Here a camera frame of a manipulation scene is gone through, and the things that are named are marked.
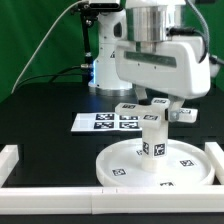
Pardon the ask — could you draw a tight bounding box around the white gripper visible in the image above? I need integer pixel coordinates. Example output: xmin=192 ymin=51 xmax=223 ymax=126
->
xmin=115 ymin=36 xmax=210 ymax=121

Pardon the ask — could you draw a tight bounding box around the white cross table base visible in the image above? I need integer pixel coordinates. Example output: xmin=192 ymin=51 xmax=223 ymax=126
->
xmin=115 ymin=98 xmax=198 ymax=128

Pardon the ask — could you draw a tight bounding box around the white round table top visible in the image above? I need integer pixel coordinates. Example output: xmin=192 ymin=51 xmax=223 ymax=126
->
xmin=96 ymin=138 xmax=215 ymax=187

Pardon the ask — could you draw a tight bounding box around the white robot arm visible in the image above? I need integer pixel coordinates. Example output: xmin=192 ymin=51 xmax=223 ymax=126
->
xmin=89 ymin=0 xmax=224 ymax=122

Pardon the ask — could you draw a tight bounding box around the white marker sheet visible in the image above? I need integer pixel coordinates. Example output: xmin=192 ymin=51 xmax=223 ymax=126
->
xmin=71 ymin=112 xmax=140 ymax=132

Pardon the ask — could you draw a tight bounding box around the white right fence bar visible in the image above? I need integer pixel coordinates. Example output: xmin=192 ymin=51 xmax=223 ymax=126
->
xmin=205 ymin=142 xmax=224 ymax=185

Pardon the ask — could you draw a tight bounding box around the white fence bar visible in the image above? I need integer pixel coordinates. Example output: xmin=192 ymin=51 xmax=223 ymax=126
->
xmin=205 ymin=142 xmax=224 ymax=185
xmin=0 ymin=185 xmax=224 ymax=215
xmin=0 ymin=145 xmax=19 ymax=188

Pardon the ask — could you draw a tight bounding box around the white front fence bar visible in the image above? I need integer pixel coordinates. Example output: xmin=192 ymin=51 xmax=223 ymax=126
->
xmin=0 ymin=185 xmax=224 ymax=215

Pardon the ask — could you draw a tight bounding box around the white left fence bar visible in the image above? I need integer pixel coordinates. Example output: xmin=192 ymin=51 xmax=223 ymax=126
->
xmin=0 ymin=145 xmax=19 ymax=188

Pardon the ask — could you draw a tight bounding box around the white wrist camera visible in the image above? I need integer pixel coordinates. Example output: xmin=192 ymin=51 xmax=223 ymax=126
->
xmin=209 ymin=55 xmax=224 ymax=78

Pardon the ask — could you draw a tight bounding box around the black cable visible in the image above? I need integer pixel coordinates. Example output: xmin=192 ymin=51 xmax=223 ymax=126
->
xmin=15 ymin=65 xmax=93 ymax=90

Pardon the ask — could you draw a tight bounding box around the white cable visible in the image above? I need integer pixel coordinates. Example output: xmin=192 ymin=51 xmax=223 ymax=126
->
xmin=11 ymin=0 xmax=84 ymax=95

